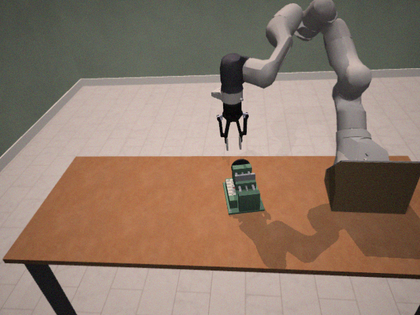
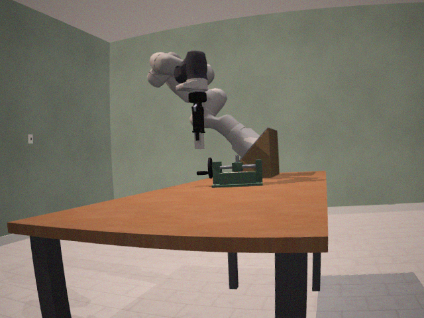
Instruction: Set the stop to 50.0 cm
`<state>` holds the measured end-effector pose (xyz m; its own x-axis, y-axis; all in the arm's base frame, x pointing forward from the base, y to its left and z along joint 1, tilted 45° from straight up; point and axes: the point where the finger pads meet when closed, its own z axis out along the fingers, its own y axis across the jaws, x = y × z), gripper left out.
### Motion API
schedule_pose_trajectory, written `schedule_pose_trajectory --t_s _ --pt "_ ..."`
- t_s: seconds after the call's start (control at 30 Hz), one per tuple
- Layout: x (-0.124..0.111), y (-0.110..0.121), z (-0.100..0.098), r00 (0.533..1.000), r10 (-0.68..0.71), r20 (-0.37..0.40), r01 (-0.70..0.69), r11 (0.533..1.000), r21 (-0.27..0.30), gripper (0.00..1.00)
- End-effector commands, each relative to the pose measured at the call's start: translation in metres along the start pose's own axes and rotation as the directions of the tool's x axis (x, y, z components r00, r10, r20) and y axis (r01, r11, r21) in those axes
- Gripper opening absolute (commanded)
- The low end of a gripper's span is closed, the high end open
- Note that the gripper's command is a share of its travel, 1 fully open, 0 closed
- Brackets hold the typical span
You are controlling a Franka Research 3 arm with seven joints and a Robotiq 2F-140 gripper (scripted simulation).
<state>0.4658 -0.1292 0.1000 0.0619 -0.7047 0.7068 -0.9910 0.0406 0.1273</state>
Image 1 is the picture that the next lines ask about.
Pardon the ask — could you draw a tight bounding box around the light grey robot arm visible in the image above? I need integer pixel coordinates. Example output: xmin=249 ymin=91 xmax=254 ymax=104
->
xmin=211 ymin=0 xmax=390 ymax=164

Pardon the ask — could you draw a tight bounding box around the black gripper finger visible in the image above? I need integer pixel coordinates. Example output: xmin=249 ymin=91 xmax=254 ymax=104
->
xmin=235 ymin=112 xmax=249 ymax=150
xmin=217 ymin=114 xmax=232 ymax=151

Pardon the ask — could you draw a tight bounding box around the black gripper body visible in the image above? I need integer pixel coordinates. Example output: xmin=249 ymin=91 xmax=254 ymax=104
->
xmin=222 ymin=102 xmax=243 ymax=122

